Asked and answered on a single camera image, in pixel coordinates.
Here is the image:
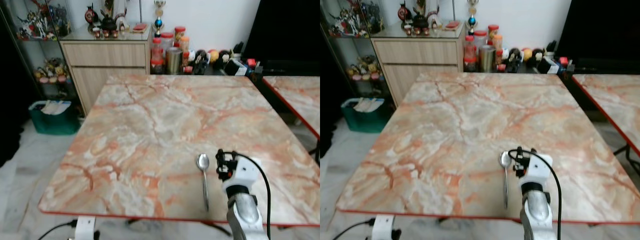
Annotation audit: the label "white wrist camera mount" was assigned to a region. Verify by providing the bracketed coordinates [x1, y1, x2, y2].
[74, 216, 97, 240]
[519, 153, 554, 190]
[222, 155, 264, 195]
[372, 214, 397, 240]

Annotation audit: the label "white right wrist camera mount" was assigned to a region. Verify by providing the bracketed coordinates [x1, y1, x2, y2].
[222, 155, 264, 195]
[519, 153, 554, 190]

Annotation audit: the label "green plastic storage bin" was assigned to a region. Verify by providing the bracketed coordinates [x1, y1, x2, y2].
[28, 100, 81, 136]
[341, 97, 387, 134]

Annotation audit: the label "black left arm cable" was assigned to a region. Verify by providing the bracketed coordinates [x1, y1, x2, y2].
[339, 219, 376, 240]
[37, 221, 77, 240]

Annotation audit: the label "small pink yellow figurines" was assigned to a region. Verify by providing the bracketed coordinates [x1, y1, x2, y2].
[348, 55, 383, 82]
[33, 58, 70, 84]

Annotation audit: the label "gold trophy with blue ball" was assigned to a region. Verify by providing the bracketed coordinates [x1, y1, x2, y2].
[466, 0, 480, 37]
[153, 0, 166, 39]

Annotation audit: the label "black teapot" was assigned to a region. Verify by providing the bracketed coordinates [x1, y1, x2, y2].
[99, 15, 119, 32]
[412, 13, 432, 30]

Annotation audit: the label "glass display cabinet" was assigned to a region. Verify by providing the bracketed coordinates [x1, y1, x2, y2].
[0, 0, 76, 106]
[320, 0, 388, 101]

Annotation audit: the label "colourful robot model figures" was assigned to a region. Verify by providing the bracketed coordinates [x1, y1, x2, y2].
[16, 2, 71, 42]
[327, 0, 386, 39]

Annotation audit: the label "steel canister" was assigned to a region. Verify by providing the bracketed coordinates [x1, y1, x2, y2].
[166, 47, 184, 75]
[479, 45, 496, 73]

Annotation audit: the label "white and blue box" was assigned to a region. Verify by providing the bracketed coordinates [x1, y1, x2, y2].
[539, 57, 562, 75]
[226, 60, 249, 77]

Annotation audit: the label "red and black vase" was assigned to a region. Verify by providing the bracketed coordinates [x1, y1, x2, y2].
[84, 4, 99, 27]
[398, 3, 412, 25]

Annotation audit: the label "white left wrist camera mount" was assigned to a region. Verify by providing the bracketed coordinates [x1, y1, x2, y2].
[372, 214, 397, 240]
[74, 216, 97, 240]

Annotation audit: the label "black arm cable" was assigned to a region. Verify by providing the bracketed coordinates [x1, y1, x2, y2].
[339, 219, 376, 240]
[220, 149, 272, 240]
[37, 221, 77, 240]
[510, 147, 562, 238]

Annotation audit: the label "tall red lid jar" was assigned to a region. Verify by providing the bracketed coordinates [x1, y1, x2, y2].
[463, 35, 477, 73]
[150, 37, 165, 75]

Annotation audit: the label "light wooden drawer cabinet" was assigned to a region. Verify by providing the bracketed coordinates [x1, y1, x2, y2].
[59, 39, 152, 115]
[372, 36, 465, 107]

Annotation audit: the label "white papers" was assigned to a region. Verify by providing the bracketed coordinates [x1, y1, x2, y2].
[353, 98, 385, 112]
[39, 100, 71, 115]

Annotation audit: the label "black television screen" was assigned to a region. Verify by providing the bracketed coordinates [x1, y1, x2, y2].
[554, 0, 640, 75]
[242, 0, 321, 77]

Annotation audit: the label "row of plush toys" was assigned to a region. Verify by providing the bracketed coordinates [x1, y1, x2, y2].
[189, 47, 245, 76]
[501, 46, 557, 74]

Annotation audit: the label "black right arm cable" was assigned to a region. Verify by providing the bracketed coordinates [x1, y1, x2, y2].
[220, 149, 272, 240]
[510, 147, 562, 238]

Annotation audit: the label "silver metal spoon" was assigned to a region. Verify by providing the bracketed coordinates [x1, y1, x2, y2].
[196, 153, 211, 212]
[499, 150, 512, 210]

